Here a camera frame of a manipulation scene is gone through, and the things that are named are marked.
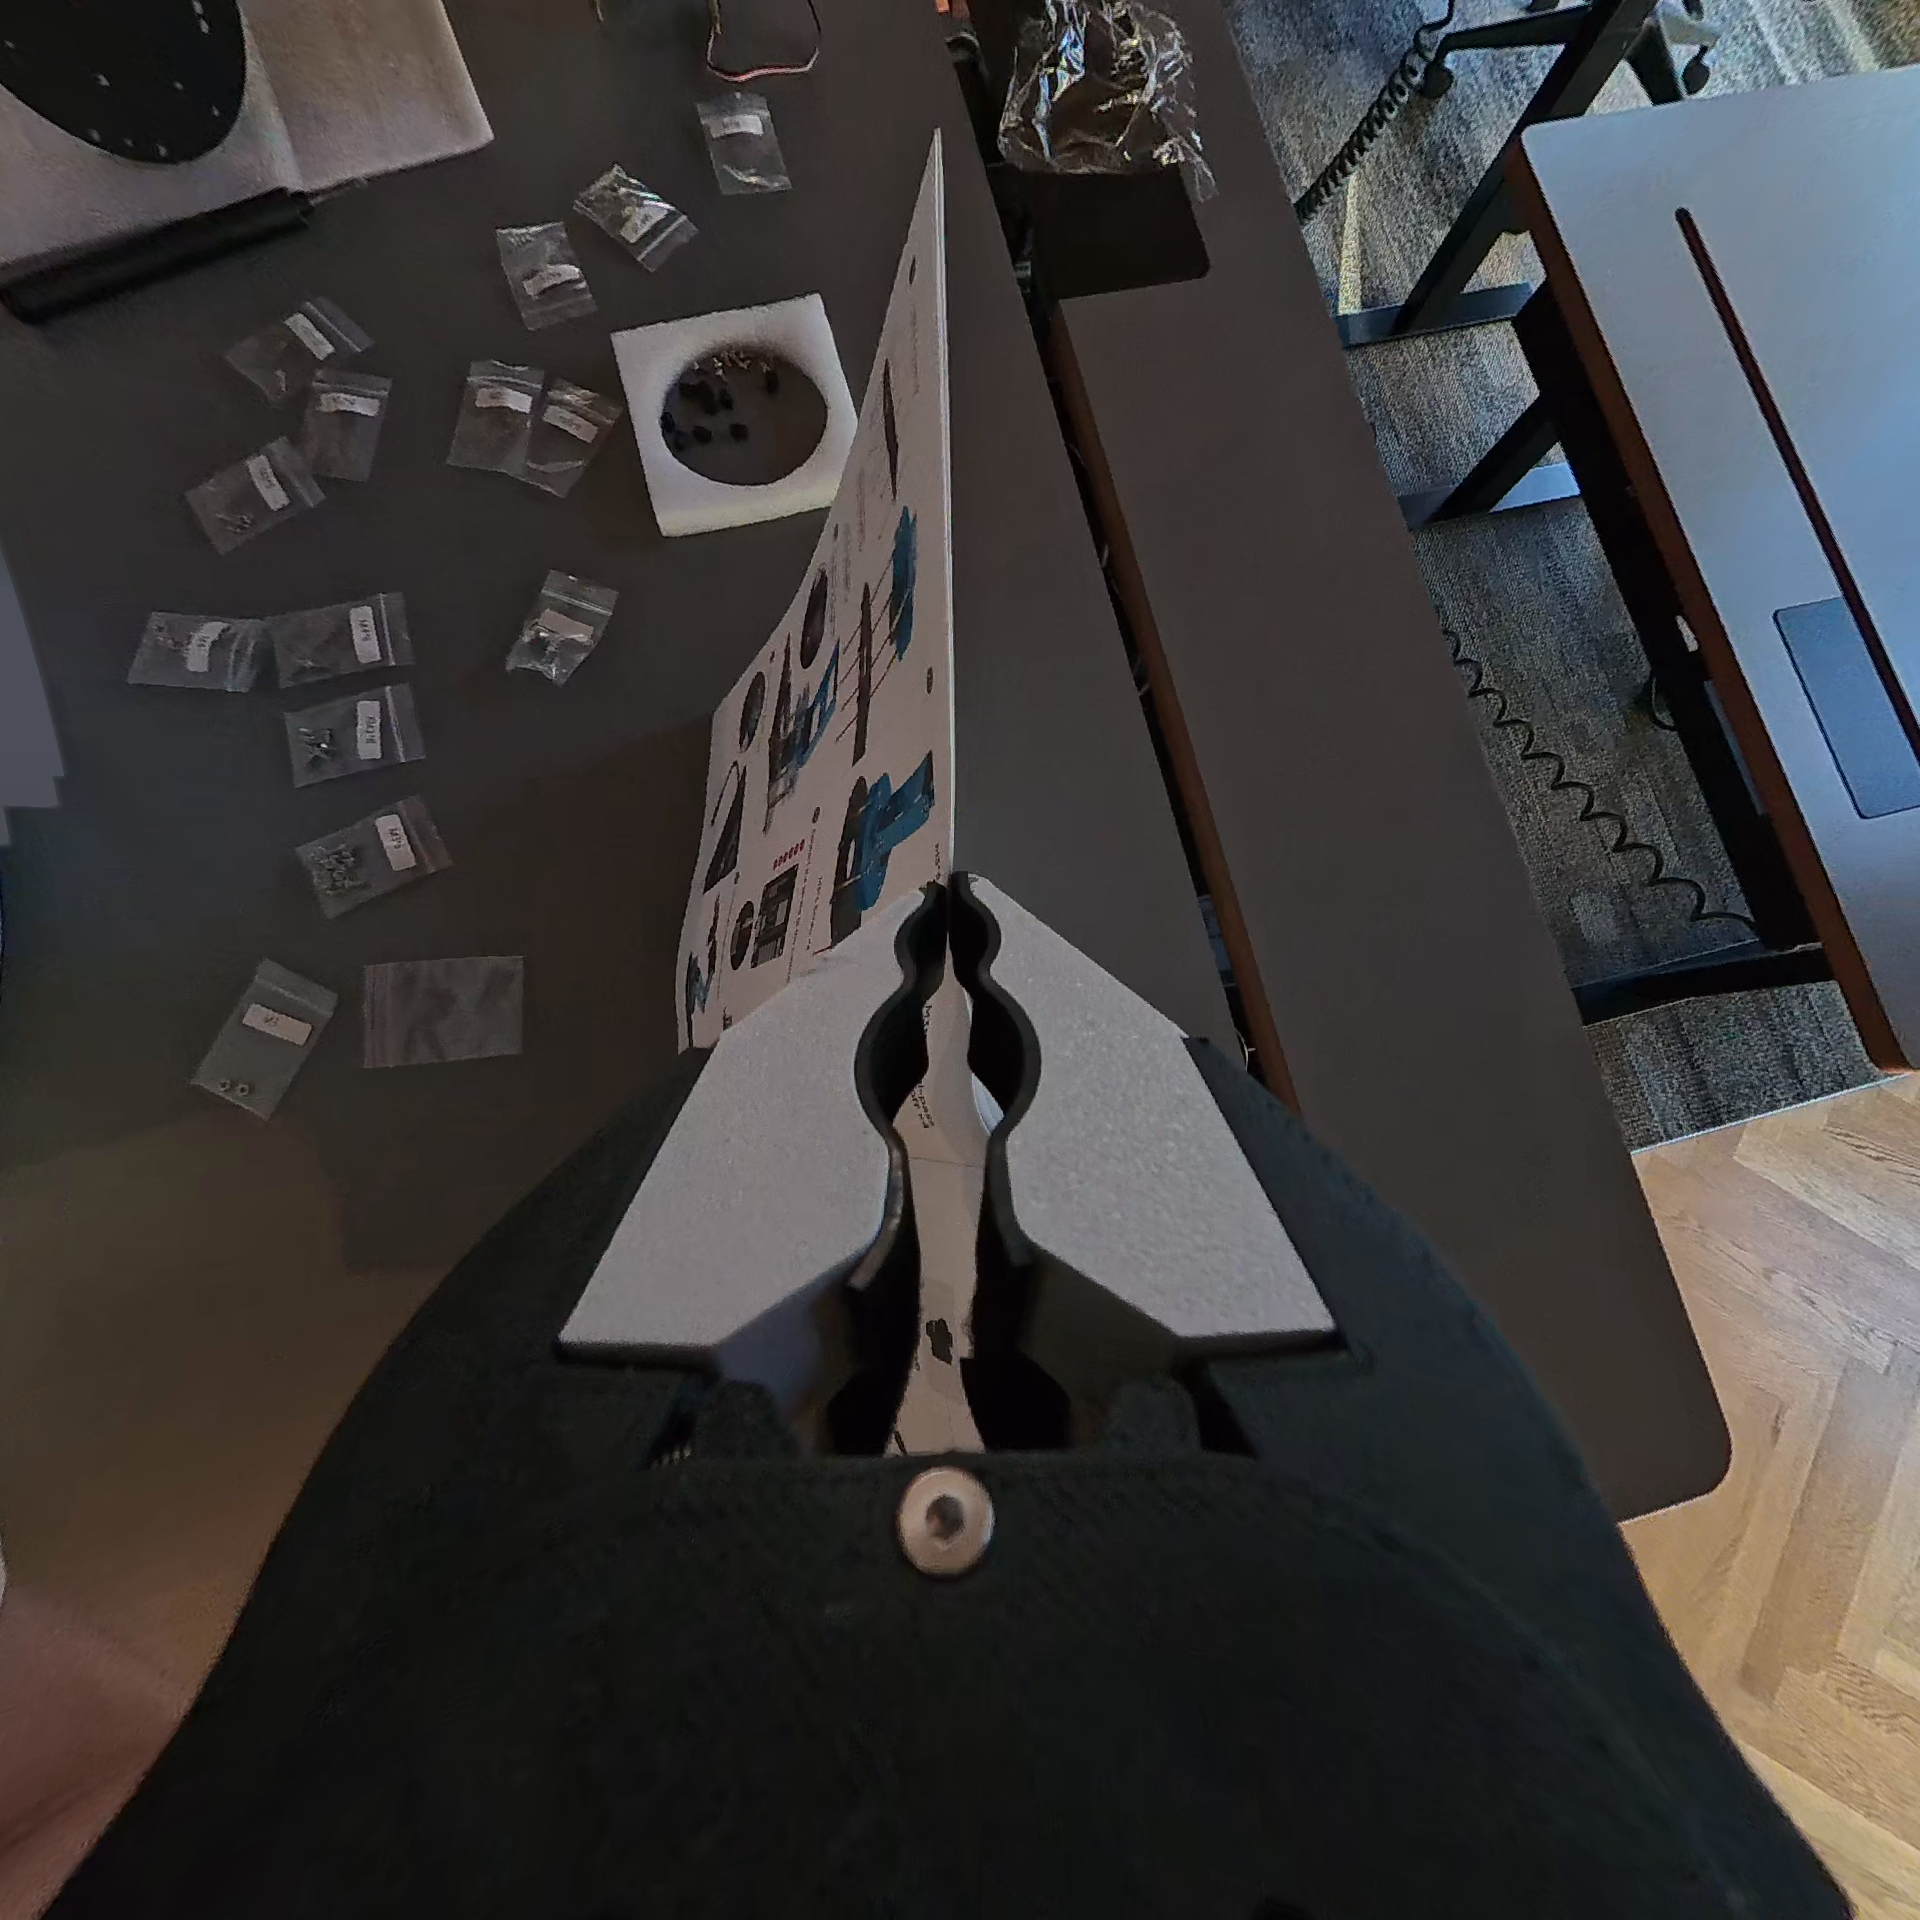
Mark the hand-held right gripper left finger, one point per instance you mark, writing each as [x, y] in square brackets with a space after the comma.
[702, 1197]

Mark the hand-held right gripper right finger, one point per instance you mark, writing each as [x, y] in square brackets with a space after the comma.
[1168, 1197]

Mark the white printed instruction sheet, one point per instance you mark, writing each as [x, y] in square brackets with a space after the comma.
[923, 448]

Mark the black perforated metal plate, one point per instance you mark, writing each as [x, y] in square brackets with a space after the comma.
[104, 61]

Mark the dark desk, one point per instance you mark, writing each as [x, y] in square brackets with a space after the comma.
[499, 818]

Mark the grey desk with brown edge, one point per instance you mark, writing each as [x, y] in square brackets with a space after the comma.
[1723, 376]

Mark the scatter of small screw bags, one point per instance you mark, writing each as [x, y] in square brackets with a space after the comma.
[355, 734]

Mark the white foam square with hole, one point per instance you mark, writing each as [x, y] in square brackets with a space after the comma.
[659, 480]

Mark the pile of small black screws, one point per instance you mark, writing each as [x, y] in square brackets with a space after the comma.
[702, 421]

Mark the black strip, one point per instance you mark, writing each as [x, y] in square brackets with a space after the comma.
[151, 265]

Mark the crumpled clear plastic wrap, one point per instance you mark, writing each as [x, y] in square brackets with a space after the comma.
[1106, 91]

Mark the white foam sheet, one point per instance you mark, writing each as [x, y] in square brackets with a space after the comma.
[360, 106]

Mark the black table frame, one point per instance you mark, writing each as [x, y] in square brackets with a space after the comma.
[1499, 165]

